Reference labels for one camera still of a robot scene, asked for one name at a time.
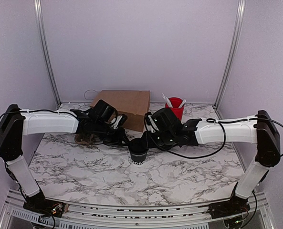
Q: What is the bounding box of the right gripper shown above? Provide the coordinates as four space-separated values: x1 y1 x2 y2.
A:
139 131 176 150

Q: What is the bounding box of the black paper coffee cup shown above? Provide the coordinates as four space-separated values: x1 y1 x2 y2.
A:
130 152 147 165

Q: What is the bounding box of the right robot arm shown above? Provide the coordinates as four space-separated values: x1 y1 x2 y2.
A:
141 108 281 219

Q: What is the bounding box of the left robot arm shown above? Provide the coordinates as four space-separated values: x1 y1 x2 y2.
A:
0 100 129 217

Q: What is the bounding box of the cardboard cup carrier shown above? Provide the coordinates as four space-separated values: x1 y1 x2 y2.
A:
74 134 94 145

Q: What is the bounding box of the brown paper bag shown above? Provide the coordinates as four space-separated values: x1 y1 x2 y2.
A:
90 90 150 132

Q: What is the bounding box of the red cylindrical holder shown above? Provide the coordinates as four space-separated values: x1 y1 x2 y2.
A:
165 97 185 121

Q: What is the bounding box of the white stirrer left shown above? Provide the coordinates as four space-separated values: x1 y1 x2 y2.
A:
162 94 173 108

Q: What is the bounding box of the white stirrer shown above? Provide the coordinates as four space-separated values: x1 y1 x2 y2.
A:
162 94 173 108
178 99 186 108

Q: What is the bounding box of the white stirrer right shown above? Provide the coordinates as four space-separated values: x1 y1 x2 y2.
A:
178 99 186 108

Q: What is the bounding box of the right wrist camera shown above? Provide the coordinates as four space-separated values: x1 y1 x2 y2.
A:
145 114 159 133

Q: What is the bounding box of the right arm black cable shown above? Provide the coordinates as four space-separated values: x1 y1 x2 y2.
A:
145 114 283 159

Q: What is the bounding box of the right aluminium frame post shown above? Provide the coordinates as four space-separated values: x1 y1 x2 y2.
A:
213 0 246 109

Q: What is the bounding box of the aluminium frame post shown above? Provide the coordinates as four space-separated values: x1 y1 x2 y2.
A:
213 0 246 109
34 0 61 107

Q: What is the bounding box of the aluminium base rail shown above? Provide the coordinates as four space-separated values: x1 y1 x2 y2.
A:
0 189 277 229

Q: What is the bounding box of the left aluminium frame post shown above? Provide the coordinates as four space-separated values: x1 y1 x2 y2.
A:
34 0 61 107

